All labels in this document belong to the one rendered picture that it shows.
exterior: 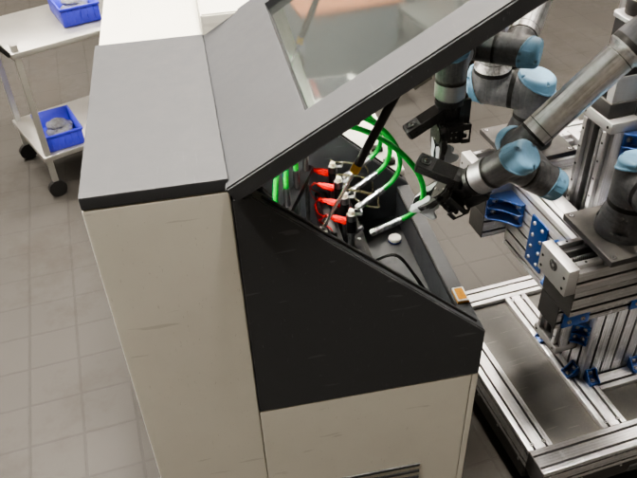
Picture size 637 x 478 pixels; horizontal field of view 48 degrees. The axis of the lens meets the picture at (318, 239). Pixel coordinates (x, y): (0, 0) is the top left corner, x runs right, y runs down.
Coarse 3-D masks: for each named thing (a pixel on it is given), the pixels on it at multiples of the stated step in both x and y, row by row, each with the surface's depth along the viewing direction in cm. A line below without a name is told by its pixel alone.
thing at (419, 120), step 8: (424, 112) 177; (432, 112) 175; (440, 112) 174; (416, 120) 177; (424, 120) 175; (432, 120) 175; (440, 120) 175; (408, 128) 176; (416, 128) 175; (424, 128) 175; (408, 136) 177; (416, 136) 176
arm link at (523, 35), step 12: (552, 0) 180; (540, 12) 174; (516, 24) 171; (528, 24) 170; (540, 24) 173; (504, 36) 169; (516, 36) 168; (528, 36) 168; (492, 48) 169; (504, 48) 168; (516, 48) 167; (528, 48) 166; (540, 48) 167; (492, 60) 171; (504, 60) 169; (516, 60) 168; (528, 60) 167
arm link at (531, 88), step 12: (516, 72) 220; (528, 72) 217; (540, 72) 218; (516, 84) 217; (528, 84) 214; (540, 84) 213; (552, 84) 214; (516, 96) 218; (528, 96) 216; (540, 96) 215; (516, 108) 222; (528, 108) 219
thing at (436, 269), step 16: (400, 192) 226; (400, 208) 228; (400, 224) 231; (416, 224) 213; (416, 240) 215; (432, 240) 207; (416, 256) 217; (432, 256) 201; (432, 272) 203; (448, 272) 196; (432, 288) 205; (448, 288) 191; (464, 304) 186
